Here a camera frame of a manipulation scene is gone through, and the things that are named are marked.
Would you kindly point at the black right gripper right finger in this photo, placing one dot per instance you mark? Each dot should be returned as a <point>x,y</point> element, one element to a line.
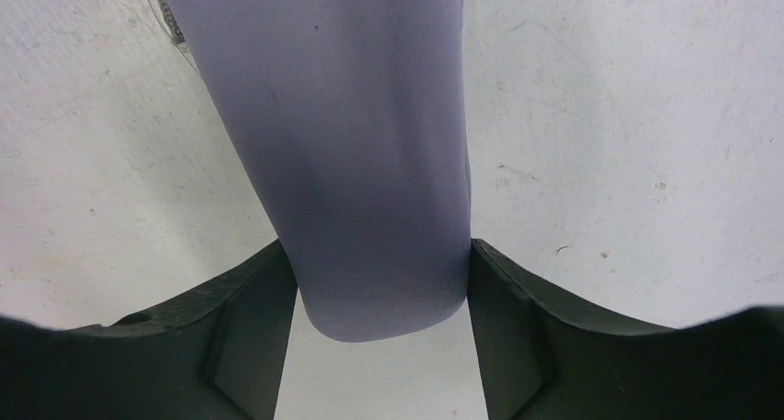
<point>545,353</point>

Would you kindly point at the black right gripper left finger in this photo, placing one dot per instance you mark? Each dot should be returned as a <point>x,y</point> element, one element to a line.
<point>216,351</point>

